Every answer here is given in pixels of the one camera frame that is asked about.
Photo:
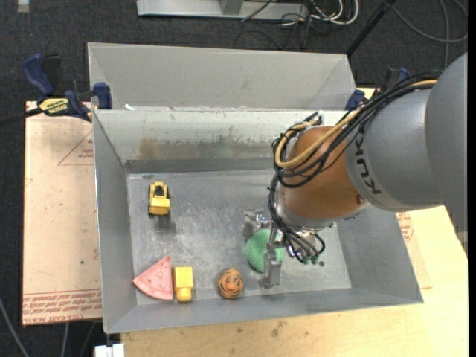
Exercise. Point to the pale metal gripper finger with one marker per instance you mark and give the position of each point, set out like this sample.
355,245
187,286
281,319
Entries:
250,227
272,273

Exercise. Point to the grey metal bin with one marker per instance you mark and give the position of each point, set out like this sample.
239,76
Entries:
208,229

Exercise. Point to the green round sponge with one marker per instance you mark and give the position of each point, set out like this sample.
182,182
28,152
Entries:
256,253

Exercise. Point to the brown cardboard board, red print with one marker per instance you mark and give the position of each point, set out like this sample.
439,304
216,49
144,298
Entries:
59,218

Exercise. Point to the yellow block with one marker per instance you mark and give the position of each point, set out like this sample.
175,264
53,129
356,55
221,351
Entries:
183,279

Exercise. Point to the orange tiger-face ball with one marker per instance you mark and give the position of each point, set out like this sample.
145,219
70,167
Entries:
230,284

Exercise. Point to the yellow toy truck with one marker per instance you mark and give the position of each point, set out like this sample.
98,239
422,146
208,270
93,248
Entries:
159,201

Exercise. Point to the pink toy watermelon slice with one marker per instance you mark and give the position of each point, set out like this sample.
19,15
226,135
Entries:
158,281

